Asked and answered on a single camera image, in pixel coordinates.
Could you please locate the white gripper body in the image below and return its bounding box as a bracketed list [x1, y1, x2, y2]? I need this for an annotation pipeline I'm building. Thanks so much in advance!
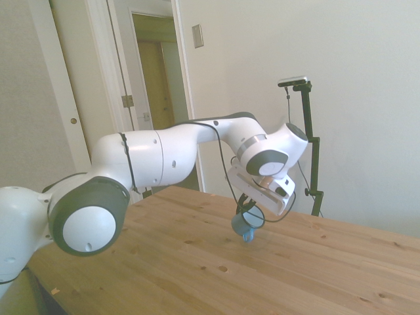
[228, 165, 290, 217]

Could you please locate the blue enamel mug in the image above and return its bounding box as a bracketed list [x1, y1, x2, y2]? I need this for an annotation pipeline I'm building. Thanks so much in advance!
[231, 209, 265, 245]

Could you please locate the brown hallway door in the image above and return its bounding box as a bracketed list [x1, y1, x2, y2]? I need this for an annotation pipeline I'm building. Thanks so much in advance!
[137, 39, 180, 131]

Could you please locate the white door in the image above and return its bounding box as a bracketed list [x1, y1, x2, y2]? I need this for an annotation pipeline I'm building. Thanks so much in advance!
[49, 0, 147, 198]

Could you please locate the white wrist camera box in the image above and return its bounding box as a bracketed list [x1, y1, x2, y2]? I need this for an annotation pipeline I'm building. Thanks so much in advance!
[268, 176, 297, 200]

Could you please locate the black camera stand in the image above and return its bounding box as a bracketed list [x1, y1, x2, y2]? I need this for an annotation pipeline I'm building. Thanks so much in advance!
[292, 81, 326, 217]
[284, 85, 325, 219]

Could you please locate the silver exterior camera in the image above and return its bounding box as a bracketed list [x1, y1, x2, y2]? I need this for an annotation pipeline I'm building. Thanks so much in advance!
[277, 75, 310, 89]

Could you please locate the beige wall switch plate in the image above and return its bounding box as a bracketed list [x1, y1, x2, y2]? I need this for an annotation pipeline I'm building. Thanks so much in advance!
[191, 24, 204, 49]

